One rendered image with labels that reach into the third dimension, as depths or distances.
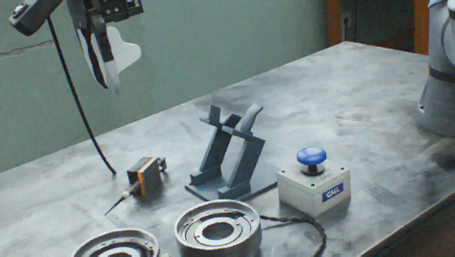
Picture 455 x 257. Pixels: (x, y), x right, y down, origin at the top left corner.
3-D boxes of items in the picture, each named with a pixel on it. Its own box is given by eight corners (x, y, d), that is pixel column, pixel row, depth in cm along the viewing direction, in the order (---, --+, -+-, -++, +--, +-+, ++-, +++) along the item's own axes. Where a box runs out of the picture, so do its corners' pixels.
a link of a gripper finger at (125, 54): (155, 83, 79) (133, 18, 77) (116, 97, 76) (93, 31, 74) (147, 83, 82) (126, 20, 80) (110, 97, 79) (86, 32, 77)
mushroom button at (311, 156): (314, 193, 75) (310, 160, 73) (292, 184, 78) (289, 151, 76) (334, 182, 77) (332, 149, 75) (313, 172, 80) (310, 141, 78)
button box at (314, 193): (315, 219, 74) (313, 186, 72) (279, 200, 79) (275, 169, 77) (357, 194, 78) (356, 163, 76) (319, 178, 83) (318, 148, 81)
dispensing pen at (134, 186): (93, 200, 77) (153, 145, 91) (99, 226, 79) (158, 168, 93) (106, 202, 76) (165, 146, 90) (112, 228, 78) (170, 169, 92)
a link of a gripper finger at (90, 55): (136, 78, 85) (123, 19, 81) (99, 91, 83) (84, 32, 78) (127, 71, 88) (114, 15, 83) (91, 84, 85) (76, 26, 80)
